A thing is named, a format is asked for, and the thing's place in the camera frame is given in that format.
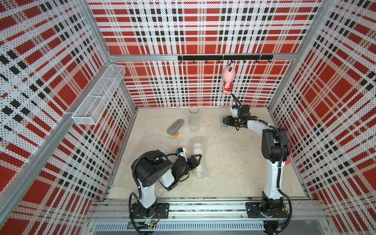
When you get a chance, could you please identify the clear glass vase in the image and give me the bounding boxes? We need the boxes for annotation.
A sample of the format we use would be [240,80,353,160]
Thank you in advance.
[189,106,200,132]

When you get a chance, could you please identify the orange scissors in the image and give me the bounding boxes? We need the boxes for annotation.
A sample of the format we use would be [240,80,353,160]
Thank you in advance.
[172,132,179,139]

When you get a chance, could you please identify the bubble wrap sheet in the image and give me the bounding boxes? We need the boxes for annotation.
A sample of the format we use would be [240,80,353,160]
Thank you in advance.
[191,137,208,179]
[107,132,192,200]

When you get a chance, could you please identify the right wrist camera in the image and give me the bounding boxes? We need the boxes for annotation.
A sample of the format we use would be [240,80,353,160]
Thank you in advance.
[231,105,239,118]

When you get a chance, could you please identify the black hook rail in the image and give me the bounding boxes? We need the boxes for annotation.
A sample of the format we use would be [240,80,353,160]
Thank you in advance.
[177,54,274,62]

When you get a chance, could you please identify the grey tape dispenser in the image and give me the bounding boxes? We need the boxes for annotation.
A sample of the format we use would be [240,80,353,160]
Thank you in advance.
[220,116,228,132]

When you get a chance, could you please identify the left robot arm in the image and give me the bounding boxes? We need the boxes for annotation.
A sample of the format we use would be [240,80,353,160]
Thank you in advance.
[129,148,202,219]

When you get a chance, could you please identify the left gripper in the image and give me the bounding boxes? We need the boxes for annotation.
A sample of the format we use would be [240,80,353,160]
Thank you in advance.
[177,154,201,181]

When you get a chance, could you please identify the pink owl plush toy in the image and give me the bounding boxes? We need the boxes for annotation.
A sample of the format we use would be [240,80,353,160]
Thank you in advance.
[285,152,292,165]

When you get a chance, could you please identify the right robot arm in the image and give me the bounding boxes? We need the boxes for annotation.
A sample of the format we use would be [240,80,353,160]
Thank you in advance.
[222,105,290,217]

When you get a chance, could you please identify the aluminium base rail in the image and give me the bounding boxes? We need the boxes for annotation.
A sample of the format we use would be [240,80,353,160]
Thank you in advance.
[83,197,334,235]

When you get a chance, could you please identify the pink hanging plush toy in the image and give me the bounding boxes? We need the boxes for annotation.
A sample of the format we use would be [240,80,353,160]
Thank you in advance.
[222,63,236,95]

